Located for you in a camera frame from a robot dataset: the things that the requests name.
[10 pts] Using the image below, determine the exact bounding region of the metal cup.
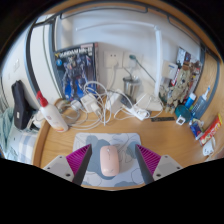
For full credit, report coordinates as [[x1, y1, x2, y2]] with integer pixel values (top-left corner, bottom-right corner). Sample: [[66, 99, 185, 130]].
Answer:
[[122, 76, 142, 101]]

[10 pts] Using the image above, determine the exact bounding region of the white cable coil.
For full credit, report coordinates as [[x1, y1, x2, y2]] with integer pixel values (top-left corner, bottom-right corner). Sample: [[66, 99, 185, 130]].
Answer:
[[58, 99, 104, 131]]

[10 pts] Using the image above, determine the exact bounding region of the colourful printed poster box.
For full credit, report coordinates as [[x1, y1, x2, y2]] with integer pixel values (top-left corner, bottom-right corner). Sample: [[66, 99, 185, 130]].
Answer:
[[174, 46, 204, 98]]

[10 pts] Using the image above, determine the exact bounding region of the clear blue spray bottle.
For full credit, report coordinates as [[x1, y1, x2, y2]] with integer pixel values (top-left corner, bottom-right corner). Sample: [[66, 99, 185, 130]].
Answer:
[[191, 85, 212, 120]]

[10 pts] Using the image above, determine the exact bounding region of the yellow red chip can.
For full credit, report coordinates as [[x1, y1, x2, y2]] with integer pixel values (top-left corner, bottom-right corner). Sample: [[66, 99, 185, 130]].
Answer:
[[199, 113, 224, 147]]

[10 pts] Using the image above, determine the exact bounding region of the black bag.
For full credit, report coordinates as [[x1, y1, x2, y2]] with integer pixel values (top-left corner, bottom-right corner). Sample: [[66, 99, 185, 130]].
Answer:
[[10, 79, 34, 131]]

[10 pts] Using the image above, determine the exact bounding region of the white wall socket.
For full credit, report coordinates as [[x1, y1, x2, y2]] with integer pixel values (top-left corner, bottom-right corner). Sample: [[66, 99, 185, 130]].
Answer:
[[123, 51, 144, 69], [103, 50, 124, 69]]

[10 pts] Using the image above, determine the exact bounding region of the blue robot model kit box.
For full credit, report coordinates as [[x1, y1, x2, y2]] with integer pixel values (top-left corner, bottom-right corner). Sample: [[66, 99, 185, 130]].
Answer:
[[54, 42, 99, 102]]

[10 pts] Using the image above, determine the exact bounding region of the teal bowl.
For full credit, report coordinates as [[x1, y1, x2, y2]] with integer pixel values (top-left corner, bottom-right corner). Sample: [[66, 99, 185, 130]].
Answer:
[[174, 104, 194, 123]]

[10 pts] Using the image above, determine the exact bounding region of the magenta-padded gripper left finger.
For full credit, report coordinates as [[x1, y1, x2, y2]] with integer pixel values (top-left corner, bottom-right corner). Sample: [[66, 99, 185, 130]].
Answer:
[[43, 143, 93, 186]]

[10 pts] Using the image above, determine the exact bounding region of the pink computer mouse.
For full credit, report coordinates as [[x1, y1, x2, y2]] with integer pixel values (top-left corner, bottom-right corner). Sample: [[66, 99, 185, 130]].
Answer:
[[99, 145, 121, 178]]

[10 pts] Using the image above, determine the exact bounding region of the white red-capped pump bottle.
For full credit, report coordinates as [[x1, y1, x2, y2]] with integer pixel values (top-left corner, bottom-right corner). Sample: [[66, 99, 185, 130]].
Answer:
[[35, 90, 69, 133]]

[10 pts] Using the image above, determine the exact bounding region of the white wall panel blue label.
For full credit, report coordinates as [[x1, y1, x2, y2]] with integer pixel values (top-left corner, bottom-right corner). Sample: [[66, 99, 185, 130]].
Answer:
[[162, 59, 179, 80]]

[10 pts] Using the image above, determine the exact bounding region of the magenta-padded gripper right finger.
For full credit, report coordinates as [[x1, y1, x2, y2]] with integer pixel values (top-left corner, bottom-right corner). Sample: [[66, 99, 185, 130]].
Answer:
[[134, 144, 184, 185]]

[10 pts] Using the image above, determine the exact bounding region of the white desk lamp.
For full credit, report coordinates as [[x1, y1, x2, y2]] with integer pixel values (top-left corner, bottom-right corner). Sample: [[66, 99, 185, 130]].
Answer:
[[74, 20, 165, 113]]

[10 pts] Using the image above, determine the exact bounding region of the blue tissue packet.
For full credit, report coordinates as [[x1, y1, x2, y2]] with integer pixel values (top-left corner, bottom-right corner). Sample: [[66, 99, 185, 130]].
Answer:
[[188, 119, 205, 138]]

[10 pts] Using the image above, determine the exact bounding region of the white blue-grey printed mouse pad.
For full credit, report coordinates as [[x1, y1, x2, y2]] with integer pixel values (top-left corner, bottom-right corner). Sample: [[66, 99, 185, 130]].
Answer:
[[72, 132, 158, 188]]

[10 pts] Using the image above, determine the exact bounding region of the tall wooden cabinet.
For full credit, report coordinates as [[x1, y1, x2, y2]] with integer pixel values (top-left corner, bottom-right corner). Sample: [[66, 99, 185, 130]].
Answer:
[[199, 46, 224, 124]]

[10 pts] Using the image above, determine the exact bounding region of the blue checked bedding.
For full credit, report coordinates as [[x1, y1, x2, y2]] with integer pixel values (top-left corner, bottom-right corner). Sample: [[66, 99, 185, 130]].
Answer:
[[0, 108, 38, 164]]

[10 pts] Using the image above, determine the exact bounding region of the brown brick tree figure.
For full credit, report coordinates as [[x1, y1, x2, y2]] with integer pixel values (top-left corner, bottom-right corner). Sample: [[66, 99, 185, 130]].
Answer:
[[159, 66, 198, 114]]

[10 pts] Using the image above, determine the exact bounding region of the black ruler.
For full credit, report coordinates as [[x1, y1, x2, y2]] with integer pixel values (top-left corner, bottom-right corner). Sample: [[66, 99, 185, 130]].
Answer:
[[150, 116, 176, 123]]

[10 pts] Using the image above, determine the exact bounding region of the green plug dark cable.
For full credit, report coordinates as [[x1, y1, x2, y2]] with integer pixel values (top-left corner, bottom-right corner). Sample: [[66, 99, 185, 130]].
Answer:
[[129, 54, 157, 83]]

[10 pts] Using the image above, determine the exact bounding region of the white printed mug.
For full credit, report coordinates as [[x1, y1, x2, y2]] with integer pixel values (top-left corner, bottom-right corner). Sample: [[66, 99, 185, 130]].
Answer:
[[202, 137, 217, 158]]

